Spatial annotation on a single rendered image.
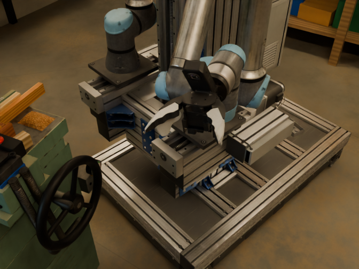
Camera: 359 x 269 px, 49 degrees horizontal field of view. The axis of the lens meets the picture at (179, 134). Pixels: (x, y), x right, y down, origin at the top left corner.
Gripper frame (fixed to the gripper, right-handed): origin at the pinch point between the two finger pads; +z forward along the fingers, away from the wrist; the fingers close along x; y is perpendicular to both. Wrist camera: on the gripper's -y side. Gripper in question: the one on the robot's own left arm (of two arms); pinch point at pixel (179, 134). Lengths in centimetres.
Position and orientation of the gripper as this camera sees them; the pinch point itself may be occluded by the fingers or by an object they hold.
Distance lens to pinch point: 73.6
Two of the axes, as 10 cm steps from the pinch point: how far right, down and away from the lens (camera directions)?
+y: 1.3, 7.8, 6.2
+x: -9.2, -1.4, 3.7
